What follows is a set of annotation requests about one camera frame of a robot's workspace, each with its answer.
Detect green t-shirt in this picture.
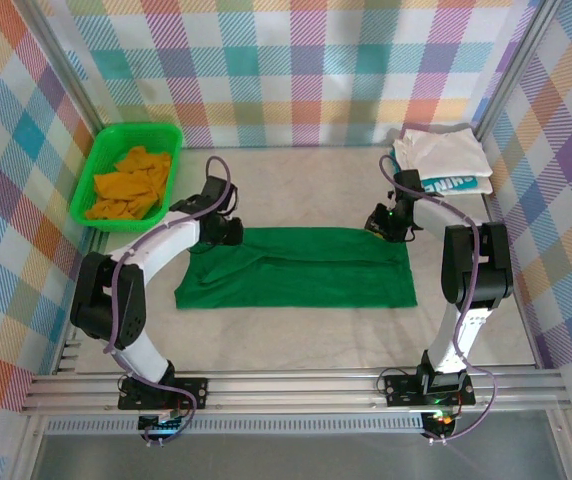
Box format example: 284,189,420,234
173,225,419,311

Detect white t-shirt with teal print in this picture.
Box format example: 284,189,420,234
418,172,495,199

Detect white folded t-shirt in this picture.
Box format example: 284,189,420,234
392,127,493,182

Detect mustard yellow t-shirt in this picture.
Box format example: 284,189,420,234
84,145,175,221

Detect green plastic basket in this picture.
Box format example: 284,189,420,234
69,122,186,234

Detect left controller circuit board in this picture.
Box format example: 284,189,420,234
137,413,191,435

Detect controller circuit board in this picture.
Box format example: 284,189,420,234
423,409,462,437
137,413,191,435

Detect right controller circuit board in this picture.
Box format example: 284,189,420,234
423,409,462,437

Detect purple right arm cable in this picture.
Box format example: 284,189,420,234
378,152,498,445

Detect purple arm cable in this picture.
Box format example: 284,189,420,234
378,152,498,445
103,155,241,447

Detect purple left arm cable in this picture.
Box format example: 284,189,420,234
103,155,241,447

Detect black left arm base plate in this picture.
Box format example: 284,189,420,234
117,377,210,412

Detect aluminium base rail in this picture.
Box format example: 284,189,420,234
19,372,572,417

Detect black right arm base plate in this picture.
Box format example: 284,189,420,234
382,373,478,408

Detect aluminium frame post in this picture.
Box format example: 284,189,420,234
471,0,565,146
13,0,107,132

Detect slotted grey cable duct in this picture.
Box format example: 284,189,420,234
45,418,427,435

